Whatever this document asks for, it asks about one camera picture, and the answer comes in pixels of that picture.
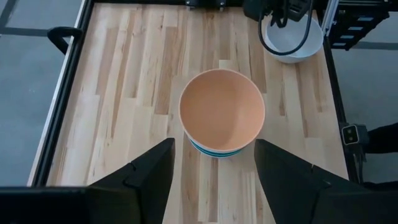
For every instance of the orange bowl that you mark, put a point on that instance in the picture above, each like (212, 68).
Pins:
(220, 109)

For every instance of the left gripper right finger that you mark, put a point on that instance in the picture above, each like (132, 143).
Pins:
(295, 193)

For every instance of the black aluminium table frame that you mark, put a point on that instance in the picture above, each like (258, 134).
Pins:
(61, 102)

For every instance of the dark green bowl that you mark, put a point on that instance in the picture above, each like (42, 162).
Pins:
(214, 154)

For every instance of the small grey camera box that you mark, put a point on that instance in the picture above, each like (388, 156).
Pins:
(350, 134)

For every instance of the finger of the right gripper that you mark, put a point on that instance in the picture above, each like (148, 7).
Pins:
(283, 18)
(275, 19)

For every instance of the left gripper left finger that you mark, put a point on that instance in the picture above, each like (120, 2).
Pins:
(140, 193)

